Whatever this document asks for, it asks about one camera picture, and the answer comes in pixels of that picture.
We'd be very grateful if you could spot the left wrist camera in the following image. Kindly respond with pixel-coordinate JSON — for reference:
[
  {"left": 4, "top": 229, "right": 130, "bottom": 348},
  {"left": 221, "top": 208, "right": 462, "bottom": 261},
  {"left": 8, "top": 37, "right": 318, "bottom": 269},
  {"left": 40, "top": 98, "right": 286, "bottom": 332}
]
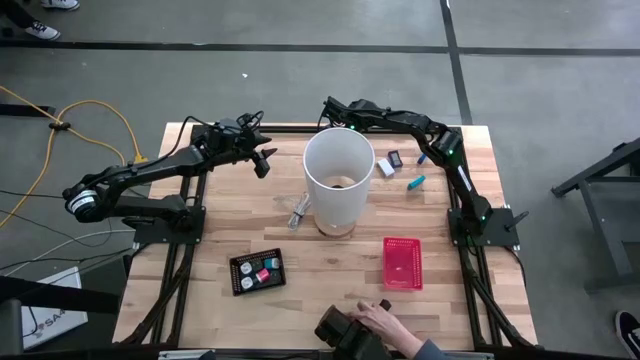
[{"left": 253, "top": 152, "right": 272, "bottom": 180}]

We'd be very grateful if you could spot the person's leg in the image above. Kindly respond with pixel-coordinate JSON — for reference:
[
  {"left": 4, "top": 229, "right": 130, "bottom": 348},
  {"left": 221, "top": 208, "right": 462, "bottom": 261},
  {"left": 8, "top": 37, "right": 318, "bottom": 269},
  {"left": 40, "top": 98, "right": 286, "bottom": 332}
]
[{"left": 0, "top": 0, "right": 39, "bottom": 29}]

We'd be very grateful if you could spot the black aluminium table frame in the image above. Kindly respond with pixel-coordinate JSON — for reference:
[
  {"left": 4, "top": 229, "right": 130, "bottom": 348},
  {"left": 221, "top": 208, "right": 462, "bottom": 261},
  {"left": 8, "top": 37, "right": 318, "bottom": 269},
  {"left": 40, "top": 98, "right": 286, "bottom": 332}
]
[{"left": 113, "top": 123, "right": 539, "bottom": 360}]

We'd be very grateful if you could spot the dark metal stand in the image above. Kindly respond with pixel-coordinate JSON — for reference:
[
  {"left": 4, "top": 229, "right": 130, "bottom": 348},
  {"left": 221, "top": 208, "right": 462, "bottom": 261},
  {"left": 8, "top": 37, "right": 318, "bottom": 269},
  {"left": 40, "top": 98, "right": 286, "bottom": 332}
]
[{"left": 551, "top": 137, "right": 640, "bottom": 291}]

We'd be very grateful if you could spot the yellow extension cable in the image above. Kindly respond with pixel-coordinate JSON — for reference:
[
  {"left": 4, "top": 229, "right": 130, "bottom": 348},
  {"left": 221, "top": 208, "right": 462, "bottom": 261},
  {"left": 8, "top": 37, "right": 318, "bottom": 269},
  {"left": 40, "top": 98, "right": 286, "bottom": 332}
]
[{"left": 0, "top": 84, "right": 151, "bottom": 229}]

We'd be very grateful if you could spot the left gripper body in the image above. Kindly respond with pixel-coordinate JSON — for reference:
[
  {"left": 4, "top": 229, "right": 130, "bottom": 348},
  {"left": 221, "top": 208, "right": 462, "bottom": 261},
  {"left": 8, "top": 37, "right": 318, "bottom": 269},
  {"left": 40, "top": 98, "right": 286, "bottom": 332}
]
[{"left": 202, "top": 115, "right": 259, "bottom": 164}]

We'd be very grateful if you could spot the person's forearm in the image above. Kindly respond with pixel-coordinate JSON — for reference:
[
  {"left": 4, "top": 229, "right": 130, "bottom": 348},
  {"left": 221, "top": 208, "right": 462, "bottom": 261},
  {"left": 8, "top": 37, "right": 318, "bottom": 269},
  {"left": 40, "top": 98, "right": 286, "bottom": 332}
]
[{"left": 394, "top": 335, "right": 451, "bottom": 360}]

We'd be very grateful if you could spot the black angled support bar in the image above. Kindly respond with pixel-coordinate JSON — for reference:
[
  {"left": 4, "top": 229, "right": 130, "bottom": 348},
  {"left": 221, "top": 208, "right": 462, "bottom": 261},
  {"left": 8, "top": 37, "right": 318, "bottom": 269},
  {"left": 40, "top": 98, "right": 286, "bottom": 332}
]
[{"left": 0, "top": 274, "right": 121, "bottom": 316}]

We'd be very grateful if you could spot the clear coiled cable bundle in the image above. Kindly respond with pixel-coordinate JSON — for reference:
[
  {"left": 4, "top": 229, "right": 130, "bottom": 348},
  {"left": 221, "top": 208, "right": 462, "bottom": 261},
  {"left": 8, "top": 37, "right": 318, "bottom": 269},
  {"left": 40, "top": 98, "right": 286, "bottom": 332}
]
[{"left": 273, "top": 192, "right": 311, "bottom": 232}]

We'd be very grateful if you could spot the grey post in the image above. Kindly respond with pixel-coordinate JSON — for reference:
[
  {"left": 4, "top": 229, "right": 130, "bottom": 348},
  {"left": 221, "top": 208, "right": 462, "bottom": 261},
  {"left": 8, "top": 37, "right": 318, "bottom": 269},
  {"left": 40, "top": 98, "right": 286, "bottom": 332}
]
[{"left": 0, "top": 298, "right": 24, "bottom": 357}]

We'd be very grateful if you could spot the person's hand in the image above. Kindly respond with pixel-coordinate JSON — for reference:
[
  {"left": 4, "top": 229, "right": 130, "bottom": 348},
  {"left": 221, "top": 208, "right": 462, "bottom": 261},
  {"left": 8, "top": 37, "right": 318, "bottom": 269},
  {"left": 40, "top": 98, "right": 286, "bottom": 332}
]
[{"left": 349, "top": 299, "right": 404, "bottom": 346}]

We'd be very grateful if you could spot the black floor bar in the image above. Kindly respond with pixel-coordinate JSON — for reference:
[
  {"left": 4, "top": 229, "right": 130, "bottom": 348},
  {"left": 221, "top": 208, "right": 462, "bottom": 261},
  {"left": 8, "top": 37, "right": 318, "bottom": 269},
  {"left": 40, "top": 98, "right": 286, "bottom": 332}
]
[{"left": 0, "top": 103, "right": 56, "bottom": 119}]

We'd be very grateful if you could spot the thin black floor cable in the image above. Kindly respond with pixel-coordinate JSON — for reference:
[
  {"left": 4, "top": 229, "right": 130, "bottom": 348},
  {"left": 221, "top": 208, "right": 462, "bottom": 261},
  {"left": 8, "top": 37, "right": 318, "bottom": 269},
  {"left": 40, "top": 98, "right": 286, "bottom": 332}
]
[
  {"left": 0, "top": 188, "right": 66, "bottom": 200},
  {"left": 0, "top": 247, "right": 135, "bottom": 274}
]

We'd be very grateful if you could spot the person's dark shoe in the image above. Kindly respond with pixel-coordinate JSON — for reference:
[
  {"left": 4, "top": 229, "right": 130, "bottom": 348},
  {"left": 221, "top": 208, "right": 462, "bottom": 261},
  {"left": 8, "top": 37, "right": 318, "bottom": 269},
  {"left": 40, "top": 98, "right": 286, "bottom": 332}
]
[{"left": 614, "top": 309, "right": 640, "bottom": 354}]

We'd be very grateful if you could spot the black plastic basket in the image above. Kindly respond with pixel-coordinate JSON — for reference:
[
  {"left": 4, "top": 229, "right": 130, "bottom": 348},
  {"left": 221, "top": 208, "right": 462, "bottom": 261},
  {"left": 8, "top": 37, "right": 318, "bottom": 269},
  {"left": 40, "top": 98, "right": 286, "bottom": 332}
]
[{"left": 229, "top": 248, "right": 288, "bottom": 297}]

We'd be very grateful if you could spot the person's white shoe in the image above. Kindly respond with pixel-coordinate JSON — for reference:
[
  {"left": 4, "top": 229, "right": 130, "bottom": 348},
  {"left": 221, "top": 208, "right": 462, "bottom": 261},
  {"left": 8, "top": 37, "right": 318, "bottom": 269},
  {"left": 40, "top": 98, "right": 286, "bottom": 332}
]
[
  {"left": 38, "top": 0, "right": 80, "bottom": 11},
  {"left": 24, "top": 19, "right": 62, "bottom": 41}
]

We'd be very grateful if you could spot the white sign board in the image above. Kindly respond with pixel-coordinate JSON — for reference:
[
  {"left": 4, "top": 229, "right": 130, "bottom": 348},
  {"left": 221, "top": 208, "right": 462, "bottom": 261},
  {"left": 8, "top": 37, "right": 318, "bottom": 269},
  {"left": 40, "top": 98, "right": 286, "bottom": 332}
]
[{"left": 19, "top": 266, "right": 89, "bottom": 351}]

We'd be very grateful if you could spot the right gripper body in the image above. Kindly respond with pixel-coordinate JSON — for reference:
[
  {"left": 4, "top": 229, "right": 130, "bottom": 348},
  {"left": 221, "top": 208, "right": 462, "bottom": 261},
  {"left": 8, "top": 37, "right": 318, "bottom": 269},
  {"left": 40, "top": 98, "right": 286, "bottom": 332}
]
[{"left": 344, "top": 98, "right": 396, "bottom": 132}]

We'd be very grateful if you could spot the red plastic basket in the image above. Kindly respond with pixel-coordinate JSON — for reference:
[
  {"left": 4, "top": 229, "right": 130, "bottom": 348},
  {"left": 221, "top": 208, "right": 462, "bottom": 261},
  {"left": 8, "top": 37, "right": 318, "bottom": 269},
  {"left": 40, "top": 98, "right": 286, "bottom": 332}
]
[{"left": 382, "top": 236, "right": 424, "bottom": 292}]

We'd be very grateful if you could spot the white floor cable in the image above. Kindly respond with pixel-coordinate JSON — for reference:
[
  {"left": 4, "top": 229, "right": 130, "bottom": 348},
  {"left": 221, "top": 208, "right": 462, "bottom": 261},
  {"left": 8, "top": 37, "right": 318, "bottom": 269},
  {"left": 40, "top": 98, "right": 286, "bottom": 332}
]
[{"left": 0, "top": 228, "right": 137, "bottom": 277}]

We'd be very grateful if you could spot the black rest post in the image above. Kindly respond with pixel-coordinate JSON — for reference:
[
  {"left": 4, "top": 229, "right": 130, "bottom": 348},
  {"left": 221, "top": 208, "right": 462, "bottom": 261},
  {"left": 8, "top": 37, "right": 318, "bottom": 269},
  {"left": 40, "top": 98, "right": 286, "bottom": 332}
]
[{"left": 503, "top": 210, "right": 530, "bottom": 232}]

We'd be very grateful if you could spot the white shade wooden base lamp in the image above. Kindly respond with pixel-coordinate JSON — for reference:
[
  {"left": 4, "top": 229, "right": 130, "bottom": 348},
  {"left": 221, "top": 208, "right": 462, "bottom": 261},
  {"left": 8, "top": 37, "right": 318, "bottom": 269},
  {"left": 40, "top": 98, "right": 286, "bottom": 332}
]
[{"left": 301, "top": 126, "right": 377, "bottom": 239}]

